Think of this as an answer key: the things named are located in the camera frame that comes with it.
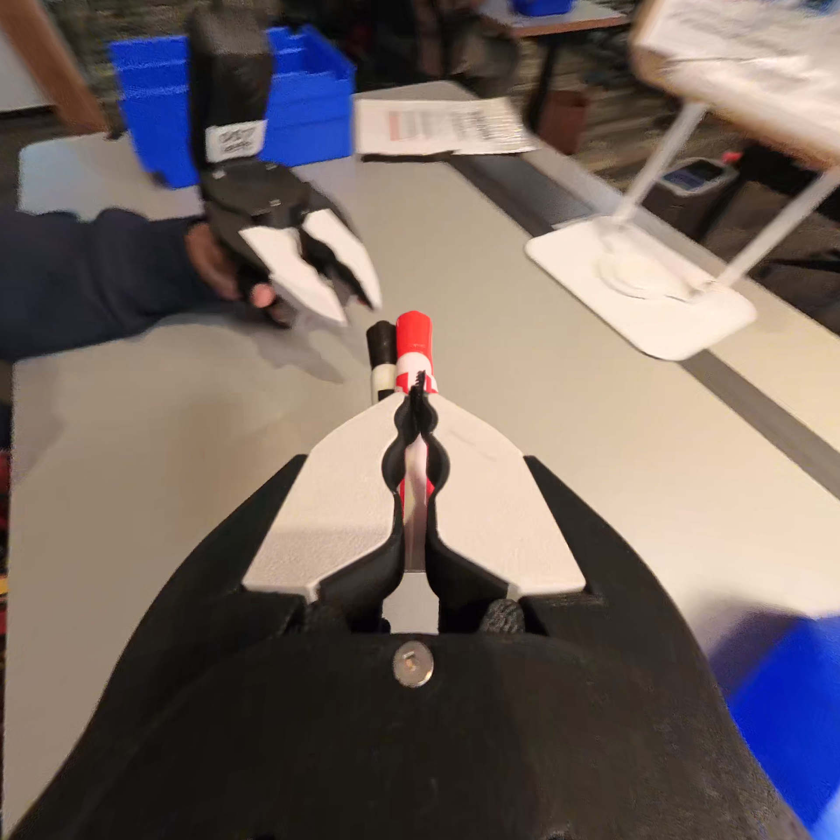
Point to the black dry erase marker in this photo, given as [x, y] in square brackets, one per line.
[381, 352]

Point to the small blue bin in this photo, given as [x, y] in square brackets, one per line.
[542, 7]

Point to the blue plastic bin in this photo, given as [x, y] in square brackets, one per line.
[794, 735]
[151, 92]

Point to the red dry erase marker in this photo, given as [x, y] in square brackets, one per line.
[415, 339]

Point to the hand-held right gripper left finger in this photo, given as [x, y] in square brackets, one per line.
[328, 525]

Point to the printed paper sheet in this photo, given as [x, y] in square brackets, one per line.
[440, 127]

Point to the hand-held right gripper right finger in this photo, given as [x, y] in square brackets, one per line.
[512, 525]

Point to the person's left hand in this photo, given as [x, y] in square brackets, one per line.
[210, 263]

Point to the wooden post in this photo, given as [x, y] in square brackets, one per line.
[53, 59]

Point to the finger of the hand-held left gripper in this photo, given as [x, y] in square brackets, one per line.
[295, 269]
[344, 256]

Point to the white stand pole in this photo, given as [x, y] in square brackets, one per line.
[781, 230]
[663, 164]

